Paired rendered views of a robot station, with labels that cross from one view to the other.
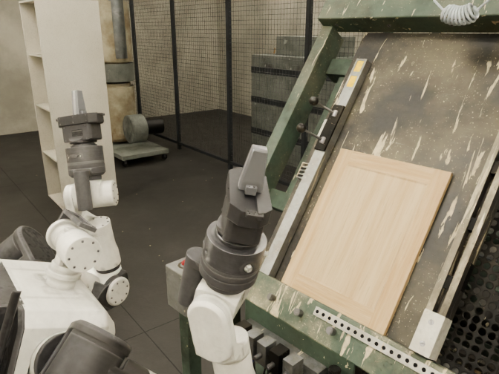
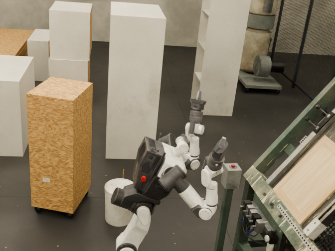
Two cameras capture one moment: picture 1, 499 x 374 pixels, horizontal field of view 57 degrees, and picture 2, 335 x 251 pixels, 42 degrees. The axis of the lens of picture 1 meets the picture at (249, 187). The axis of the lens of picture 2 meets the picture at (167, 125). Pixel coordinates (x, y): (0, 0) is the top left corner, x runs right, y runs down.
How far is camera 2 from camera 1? 1.81 m
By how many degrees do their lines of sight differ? 27
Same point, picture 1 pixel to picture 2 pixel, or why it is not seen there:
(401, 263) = (320, 197)
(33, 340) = (165, 166)
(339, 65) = not seen: outside the picture
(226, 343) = (208, 182)
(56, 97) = (210, 42)
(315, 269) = (287, 188)
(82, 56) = (233, 18)
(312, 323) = (274, 210)
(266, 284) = (265, 188)
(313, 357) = (270, 225)
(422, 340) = (308, 229)
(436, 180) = not seen: outside the picture
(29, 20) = not seen: outside the picture
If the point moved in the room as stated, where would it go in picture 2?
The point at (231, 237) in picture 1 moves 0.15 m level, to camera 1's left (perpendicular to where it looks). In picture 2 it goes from (213, 156) to (188, 147)
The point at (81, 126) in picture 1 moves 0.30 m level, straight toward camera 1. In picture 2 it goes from (197, 104) to (191, 121)
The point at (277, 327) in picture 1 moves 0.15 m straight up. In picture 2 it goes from (262, 208) to (265, 191)
